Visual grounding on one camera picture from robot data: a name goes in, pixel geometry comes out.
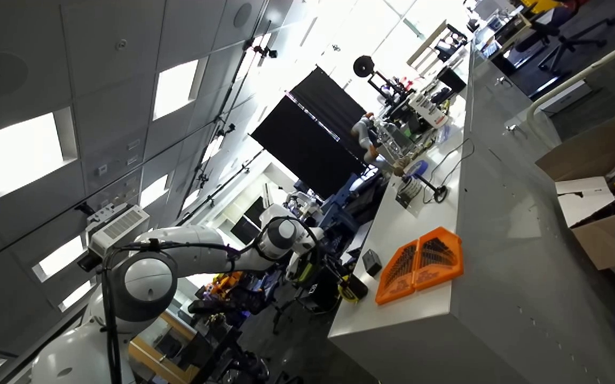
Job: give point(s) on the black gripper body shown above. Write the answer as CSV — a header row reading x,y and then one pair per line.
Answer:
x,y
315,276

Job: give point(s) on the yellow and black object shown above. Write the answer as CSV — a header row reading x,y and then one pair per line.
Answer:
x,y
351,288

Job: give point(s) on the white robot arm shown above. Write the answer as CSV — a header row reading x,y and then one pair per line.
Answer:
x,y
138,285

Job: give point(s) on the small black box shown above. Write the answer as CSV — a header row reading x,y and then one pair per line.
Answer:
x,y
371,263

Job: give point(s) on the orange plastic tray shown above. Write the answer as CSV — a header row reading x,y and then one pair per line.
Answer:
x,y
424,263

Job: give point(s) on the black monitor panel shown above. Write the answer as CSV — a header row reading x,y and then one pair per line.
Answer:
x,y
308,132

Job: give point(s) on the black desk stand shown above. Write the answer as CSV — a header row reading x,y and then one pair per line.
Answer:
x,y
438,194

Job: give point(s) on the white ceiling projector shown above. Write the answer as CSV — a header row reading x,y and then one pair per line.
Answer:
x,y
111,227

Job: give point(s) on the black filament spool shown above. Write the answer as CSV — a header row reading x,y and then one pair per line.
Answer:
x,y
363,67

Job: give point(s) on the cardboard box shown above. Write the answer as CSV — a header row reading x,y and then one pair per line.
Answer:
x,y
584,178

